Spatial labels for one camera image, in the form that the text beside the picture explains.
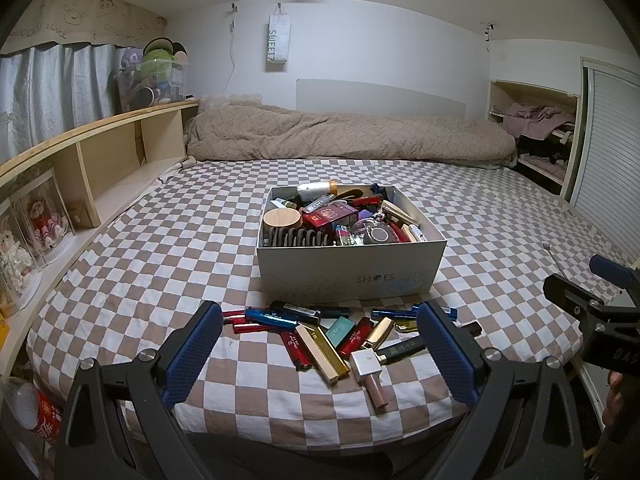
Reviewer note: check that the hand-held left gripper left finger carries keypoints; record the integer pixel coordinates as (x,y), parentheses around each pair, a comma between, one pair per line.
(192,355)

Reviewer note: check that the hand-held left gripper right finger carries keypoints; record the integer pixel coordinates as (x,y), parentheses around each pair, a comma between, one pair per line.
(445,355)

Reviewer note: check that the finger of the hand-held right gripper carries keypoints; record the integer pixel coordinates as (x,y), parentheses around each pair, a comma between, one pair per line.
(570,297)
(610,270)

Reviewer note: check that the gold lighter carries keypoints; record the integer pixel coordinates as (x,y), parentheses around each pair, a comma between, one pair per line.
(378,332)

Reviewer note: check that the pile of lighters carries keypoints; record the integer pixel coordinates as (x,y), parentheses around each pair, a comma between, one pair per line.
(295,316)

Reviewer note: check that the wooden lighter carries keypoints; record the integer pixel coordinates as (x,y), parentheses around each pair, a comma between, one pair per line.
(314,355)

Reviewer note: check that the white cardboard box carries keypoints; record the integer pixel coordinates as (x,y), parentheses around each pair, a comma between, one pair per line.
(310,272)

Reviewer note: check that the person's right hand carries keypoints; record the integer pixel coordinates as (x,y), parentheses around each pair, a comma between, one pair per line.
(615,397)

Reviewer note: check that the metal back scratcher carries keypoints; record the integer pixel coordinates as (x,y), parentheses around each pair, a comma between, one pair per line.
(554,260)

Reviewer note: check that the pink tube with white cap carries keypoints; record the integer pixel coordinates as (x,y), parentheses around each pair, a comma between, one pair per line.
(372,377)

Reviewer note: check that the white slatted door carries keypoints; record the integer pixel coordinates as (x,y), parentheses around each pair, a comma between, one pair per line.
(610,160)

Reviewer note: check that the checkered bed sheet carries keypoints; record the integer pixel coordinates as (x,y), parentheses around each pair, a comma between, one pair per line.
(150,240)

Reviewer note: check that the round clear case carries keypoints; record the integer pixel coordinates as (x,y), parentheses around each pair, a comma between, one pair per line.
(377,234)

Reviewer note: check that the gold tube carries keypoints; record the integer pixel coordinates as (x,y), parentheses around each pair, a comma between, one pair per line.
(397,214)

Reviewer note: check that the brown hair claw clip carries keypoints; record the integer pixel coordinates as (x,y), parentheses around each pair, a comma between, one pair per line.
(300,237)

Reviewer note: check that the round wooden lid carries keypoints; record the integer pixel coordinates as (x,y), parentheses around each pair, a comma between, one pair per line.
(282,222)

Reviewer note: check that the red can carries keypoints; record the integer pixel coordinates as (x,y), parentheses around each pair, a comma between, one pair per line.
(45,417)

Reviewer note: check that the pile of clothes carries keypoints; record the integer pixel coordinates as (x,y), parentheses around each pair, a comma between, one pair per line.
(535,120)

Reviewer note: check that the small wooden box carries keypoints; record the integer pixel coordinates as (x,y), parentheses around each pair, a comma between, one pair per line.
(82,216)

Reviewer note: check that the red cigarette pack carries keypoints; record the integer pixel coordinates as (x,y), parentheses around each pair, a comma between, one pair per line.
(327,217)

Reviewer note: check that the silver engraved bar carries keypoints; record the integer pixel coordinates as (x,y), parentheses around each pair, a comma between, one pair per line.
(317,203)

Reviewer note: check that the wooden closet shelf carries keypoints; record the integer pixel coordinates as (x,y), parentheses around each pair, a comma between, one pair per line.
(500,105)

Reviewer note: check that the display case with white doll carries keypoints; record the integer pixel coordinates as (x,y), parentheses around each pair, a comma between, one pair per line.
(15,265)

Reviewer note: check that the display case with red doll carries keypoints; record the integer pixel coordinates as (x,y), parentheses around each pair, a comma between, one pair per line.
(42,220)

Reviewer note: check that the white tube with orange end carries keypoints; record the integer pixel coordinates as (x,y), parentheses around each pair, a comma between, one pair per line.
(315,190)

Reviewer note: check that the wooden bedside shelf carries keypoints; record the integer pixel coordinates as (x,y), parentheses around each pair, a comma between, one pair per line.
(110,160)

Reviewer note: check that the beige blanket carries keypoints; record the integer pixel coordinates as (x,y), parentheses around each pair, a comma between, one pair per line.
(325,135)

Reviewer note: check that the clear storage bin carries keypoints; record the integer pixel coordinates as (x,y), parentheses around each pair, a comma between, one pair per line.
(160,82)

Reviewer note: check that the grey curtain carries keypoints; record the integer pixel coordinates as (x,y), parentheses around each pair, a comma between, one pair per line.
(50,95)

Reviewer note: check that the green plush toy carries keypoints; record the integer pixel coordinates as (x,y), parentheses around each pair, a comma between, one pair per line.
(160,49)

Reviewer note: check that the white hanging paper bag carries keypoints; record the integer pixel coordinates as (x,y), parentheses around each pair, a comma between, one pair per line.
(280,40)

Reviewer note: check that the beige curtain valance with drawings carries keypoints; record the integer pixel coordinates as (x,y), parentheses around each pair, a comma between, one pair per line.
(75,15)

